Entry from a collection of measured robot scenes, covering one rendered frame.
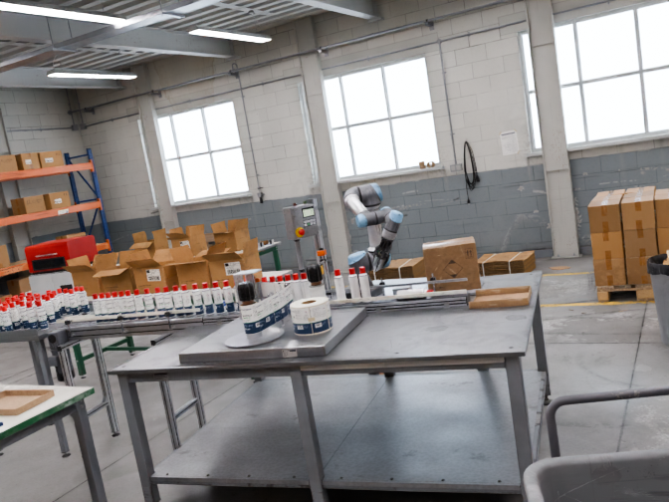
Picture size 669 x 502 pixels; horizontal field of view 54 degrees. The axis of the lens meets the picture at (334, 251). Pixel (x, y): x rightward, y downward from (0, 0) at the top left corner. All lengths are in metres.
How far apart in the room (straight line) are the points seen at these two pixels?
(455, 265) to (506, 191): 5.15
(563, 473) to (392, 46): 7.86
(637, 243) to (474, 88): 3.44
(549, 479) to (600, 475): 0.14
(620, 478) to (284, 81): 8.72
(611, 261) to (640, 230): 0.37
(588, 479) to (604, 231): 4.63
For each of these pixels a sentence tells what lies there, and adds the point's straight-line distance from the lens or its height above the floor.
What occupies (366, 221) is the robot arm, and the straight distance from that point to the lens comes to 3.68.
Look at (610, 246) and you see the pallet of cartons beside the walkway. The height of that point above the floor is 0.51.
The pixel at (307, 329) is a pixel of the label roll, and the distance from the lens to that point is 3.31.
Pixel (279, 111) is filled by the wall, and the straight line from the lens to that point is 10.21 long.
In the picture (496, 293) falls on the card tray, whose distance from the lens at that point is 3.78.
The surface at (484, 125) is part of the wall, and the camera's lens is 8.96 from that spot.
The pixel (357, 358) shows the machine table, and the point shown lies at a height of 0.83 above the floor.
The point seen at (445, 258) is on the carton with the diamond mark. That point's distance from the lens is 3.85.
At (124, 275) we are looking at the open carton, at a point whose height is 0.96.
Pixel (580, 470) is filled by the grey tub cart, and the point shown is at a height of 0.77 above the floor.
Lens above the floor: 1.73
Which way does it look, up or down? 8 degrees down
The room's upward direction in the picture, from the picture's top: 9 degrees counter-clockwise
